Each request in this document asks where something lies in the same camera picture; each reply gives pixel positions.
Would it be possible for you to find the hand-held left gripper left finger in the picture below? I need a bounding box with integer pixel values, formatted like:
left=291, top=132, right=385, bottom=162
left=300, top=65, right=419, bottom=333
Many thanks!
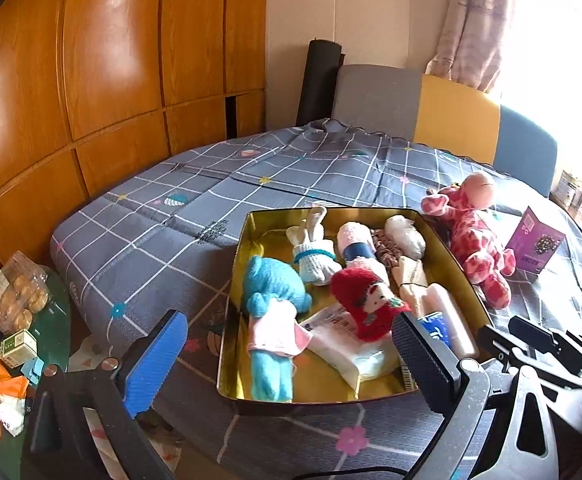
left=21, top=309, right=190, bottom=480

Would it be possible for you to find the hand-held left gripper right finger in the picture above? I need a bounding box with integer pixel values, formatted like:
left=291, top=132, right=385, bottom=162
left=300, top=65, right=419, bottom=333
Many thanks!
left=391, top=311, right=559, bottom=480

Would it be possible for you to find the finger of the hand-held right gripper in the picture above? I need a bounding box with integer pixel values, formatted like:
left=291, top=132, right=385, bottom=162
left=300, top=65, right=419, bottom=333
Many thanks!
left=476, top=325, right=528, bottom=377
left=508, top=315, right=567, bottom=357

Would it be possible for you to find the blue tissue packet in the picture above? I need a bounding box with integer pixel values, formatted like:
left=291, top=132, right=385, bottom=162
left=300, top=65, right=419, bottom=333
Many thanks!
left=418, top=311, right=452, bottom=348

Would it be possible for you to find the white cloth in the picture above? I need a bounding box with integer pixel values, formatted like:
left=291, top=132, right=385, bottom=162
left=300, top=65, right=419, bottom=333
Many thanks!
left=423, top=282, right=479, bottom=358

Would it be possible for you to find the white wet wipes packet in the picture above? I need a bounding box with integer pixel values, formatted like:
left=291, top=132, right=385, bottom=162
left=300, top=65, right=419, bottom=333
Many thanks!
left=298, top=307, right=398, bottom=391

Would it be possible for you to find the red plush toy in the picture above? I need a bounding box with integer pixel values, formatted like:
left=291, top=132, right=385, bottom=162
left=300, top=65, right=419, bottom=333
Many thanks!
left=330, top=267, right=412, bottom=343

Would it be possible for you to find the beige cloth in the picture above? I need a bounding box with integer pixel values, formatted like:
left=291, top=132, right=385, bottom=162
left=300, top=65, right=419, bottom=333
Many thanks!
left=391, top=255, right=429, bottom=311

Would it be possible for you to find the brown hair scrunchie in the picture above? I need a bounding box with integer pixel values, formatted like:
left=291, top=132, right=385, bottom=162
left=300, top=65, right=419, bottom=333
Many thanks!
left=371, top=229, right=402, bottom=267

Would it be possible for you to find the pink towel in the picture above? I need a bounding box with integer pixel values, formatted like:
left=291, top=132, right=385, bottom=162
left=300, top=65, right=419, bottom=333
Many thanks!
left=337, top=221, right=389, bottom=281

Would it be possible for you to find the blue plush doll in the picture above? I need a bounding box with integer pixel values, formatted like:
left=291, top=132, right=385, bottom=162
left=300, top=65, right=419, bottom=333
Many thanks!
left=243, top=255, right=312, bottom=402

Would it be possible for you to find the gold tin box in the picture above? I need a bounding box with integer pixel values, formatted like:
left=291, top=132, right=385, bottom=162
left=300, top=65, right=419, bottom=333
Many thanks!
left=216, top=205, right=494, bottom=403

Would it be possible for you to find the purple cardboard box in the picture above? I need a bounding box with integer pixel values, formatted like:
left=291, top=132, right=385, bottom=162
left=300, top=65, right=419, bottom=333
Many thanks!
left=504, top=206, right=567, bottom=275

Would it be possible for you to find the pink spotted plush giraffe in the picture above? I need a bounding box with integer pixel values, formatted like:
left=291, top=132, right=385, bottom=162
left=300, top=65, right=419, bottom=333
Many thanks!
left=420, top=171, right=517, bottom=309

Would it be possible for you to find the blue clip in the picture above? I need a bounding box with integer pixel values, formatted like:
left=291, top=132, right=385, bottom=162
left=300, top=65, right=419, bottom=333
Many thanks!
left=22, top=358, right=46, bottom=386

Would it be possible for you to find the small green box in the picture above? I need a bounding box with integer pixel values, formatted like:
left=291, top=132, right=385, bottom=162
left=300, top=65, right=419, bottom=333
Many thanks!
left=0, top=329, right=39, bottom=367

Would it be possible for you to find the orange snack packet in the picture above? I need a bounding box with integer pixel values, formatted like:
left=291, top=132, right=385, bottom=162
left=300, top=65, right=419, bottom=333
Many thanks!
left=0, top=354, right=29, bottom=413

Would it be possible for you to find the clear pastry container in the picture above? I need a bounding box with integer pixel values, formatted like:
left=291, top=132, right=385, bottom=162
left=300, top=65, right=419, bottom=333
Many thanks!
left=0, top=252, right=50, bottom=333

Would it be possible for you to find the grey yellow blue headboard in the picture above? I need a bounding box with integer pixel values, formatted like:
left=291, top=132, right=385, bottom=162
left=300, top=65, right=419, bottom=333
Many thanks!
left=332, top=64, right=558, bottom=196

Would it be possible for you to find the wooden wardrobe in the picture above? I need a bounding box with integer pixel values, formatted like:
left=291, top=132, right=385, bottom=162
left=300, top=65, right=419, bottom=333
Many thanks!
left=0, top=0, right=269, bottom=281

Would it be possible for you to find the black rolled mat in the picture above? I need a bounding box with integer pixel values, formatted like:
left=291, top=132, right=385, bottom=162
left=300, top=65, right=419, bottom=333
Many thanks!
left=296, top=38, right=343, bottom=127

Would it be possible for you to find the floral curtain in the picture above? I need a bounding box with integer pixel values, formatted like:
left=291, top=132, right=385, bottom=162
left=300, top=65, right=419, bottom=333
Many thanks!
left=426, top=0, right=522, bottom=93

